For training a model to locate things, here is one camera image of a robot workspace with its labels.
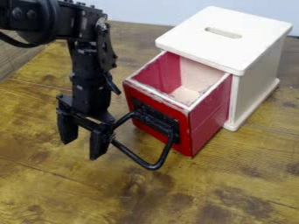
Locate white wooden box cabinet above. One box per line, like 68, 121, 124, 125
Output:
154, 6, 292, 131

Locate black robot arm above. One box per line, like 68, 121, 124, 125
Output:
0, 0, 121, 160

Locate black metal drawer handle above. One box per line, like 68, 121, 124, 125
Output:
109, 97, 181, 172

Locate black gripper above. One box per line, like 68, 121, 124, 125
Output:
57, 50, 121, 160

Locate red wooden drawer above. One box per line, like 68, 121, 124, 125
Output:
122, 52, 232, 158

